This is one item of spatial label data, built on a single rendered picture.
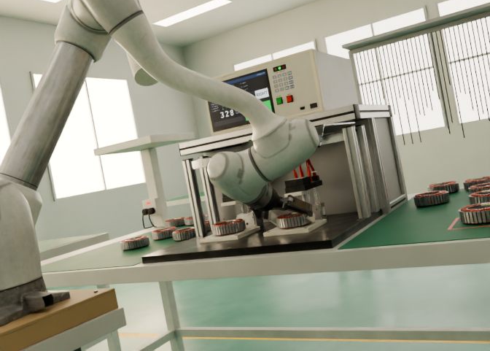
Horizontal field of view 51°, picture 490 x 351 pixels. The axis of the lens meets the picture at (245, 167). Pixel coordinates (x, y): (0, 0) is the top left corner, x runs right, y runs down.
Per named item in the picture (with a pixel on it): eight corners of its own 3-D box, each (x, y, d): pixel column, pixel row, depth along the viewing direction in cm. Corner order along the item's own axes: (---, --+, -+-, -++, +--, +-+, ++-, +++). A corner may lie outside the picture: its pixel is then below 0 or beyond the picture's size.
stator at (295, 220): (304, 227, 152) (302, 214, 152) (270, 230, 158) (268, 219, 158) (319, 220, 162) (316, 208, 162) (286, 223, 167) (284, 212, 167)
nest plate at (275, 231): (308, 232, 149) (308, 228, 149) (263, 236, 157) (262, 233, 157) (327, 222, 162) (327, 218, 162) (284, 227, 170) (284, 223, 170)
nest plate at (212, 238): (238, 239, 162) (237, 235, 162) (199, 243, 169) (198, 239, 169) (260, 229, 175) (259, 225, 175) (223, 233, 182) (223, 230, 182)
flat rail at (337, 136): (350, 139, 158) (348, 129, 158) (188, 170, 189) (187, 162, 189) (351, 139, 159) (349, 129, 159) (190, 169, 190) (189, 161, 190)
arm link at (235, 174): (238, 212, 139) (278, 189, 134) (203, 191, 127) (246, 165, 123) (229, 180, 145) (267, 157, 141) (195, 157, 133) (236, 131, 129)
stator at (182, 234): (179, 242, 197) (177, 232, 197) (170, 241, 207) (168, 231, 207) (205, 236, 202) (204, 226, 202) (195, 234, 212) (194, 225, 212)
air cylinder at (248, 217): (257, 228, 180) (254, 212, 180) (239, 230, 184) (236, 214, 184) (264, 225, 185) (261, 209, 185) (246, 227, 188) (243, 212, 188)
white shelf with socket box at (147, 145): (168, 233, 237) (149, 135, 237) (110, 240, 256) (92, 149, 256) (210, 219, 267) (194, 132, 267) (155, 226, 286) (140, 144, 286)
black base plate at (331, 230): (332, 248, 131) (331, 239, 131) (142, 263, 163) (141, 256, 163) (382, 214, 171) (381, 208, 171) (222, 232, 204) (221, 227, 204)
